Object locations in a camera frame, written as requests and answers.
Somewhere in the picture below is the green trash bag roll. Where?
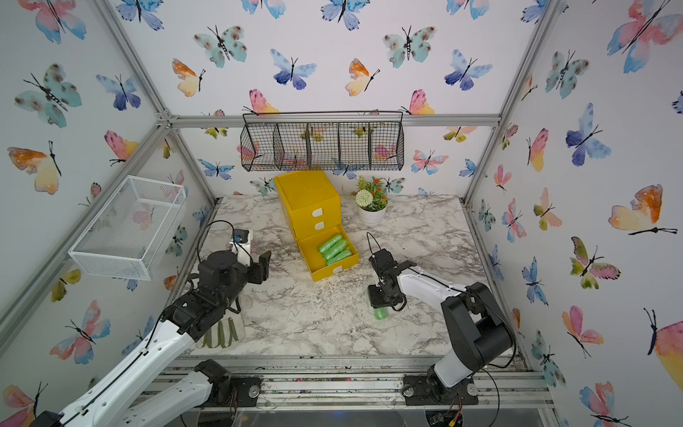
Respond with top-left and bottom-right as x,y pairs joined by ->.
323,239 -> 348,261
318,233 -> 343,254
374,307 -> 389,320
327,249 -> 352,265

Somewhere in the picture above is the yellow plastic drawer unit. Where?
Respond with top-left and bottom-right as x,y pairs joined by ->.
275,171 -> 359,281

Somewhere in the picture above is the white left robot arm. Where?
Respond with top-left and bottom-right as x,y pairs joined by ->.
31,229 -> 271,426

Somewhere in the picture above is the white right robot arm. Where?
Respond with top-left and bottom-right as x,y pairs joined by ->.
368,249 -> 516,392

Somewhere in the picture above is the white green work glove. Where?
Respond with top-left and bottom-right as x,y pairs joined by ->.
195,311 -> 245,350

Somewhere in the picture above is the green plant in white pot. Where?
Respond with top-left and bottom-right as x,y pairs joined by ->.
354,176 -> 389,228

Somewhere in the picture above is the white mesh wall basket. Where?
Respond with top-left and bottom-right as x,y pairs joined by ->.
69,175 -> 187,281

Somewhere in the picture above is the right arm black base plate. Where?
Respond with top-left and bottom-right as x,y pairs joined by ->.
400,368 -> 478,406

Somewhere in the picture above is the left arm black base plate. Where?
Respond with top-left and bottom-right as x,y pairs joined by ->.
194,359 -> 263,409

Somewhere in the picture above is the black wire wall basket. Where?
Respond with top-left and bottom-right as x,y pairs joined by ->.
238,110 -> 405,176

